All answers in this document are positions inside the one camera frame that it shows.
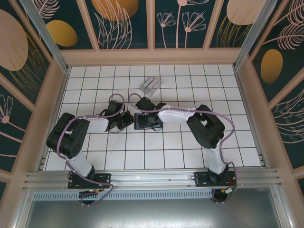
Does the clear plastic card box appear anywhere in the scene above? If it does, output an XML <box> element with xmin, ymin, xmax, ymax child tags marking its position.
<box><xmin>138</xmin><ymin>76</ymin><xmax>164</xmax><ymax>97</ymax></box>

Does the small controller board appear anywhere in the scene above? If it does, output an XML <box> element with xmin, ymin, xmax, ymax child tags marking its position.
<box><xmin>222</xmin><ymin>185</ymin><xmax>238</xmax><ymax>198</ymax></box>
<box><xmin>79</xmin><ymin>189</ymin><xmax>105</xmax><ymax>195</ymax></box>

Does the grey metal panel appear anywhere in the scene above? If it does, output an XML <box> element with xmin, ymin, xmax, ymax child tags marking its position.
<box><xmin>23</xmin><ymin>199</ymin><xmax>285</xmax><ymax>228</ymax></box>

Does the aluminium mounting rail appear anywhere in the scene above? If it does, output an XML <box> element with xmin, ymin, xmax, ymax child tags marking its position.
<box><xmin>22</xmin><ymin>168</ymin><xmax>283</xmax><ymax>191</ymax></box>

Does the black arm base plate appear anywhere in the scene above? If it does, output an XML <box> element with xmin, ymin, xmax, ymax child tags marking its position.
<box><xmin>67</xmin><ymin>173</ymin><xmax>112</xmax><ymax>190</ymax></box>
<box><xmin>194</xmin><ymin>171</ymin><xmax>238</xmax><ymax>188</ymax></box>

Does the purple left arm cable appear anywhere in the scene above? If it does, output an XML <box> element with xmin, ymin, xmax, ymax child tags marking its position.
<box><xmin>56</xmin><ymin>93</ymin><xmax>126</xmax><ymax>207</ymax></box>

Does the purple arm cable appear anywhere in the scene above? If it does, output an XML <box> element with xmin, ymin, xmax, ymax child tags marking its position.
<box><xmin>56</xmin><ymin>93</ymin><xmax>126</xmax><ymax>207</ymax></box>
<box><xmin>129</xmin><ymin>93</ymin><xmax>237</xmax><ymax>205</ymax></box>

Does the grey slotted cable duct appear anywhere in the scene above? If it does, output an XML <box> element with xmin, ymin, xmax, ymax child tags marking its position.
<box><xmin>31</xmin><ymin>191</ymin><xmax>216</xmax><ymax>200</ymax></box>

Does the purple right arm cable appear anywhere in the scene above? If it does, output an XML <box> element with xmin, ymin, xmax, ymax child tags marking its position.
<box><xmin>129</xmin><ymin>93</ymin><xmax>237</xmax><ymax>205</ymax></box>

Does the aluminium frame post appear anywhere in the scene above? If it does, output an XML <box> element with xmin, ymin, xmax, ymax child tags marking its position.
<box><xmin>233</xmin><ymin>0</ymin><xmax>283</xmax><ymax>71</ymax></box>
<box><xmin>19</xmin><ymin>0</ymin><xmax>71</xmax><ymax>73</ymax></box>

